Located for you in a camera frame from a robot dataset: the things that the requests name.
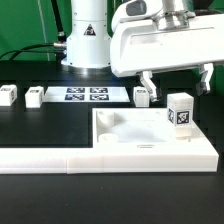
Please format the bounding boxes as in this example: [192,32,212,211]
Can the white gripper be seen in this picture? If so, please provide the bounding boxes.
[110,14,224,102]

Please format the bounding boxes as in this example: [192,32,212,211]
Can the white square tabletop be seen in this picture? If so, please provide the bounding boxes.
[92,108,201,146]

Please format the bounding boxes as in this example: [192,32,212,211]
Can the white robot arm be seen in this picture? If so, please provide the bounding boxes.
[62,0,224,101]

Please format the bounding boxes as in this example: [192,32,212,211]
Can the white tag marker sheet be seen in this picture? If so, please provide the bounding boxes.
[44,87,129,103]

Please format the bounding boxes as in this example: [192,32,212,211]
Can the white L-shaped obstacle fence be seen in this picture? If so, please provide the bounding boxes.
[0,112,220,175]

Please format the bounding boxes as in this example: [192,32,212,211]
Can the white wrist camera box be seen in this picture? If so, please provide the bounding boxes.
[111,0,163,31]

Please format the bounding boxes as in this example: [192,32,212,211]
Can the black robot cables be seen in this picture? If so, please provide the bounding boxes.
[0,0,69,62]

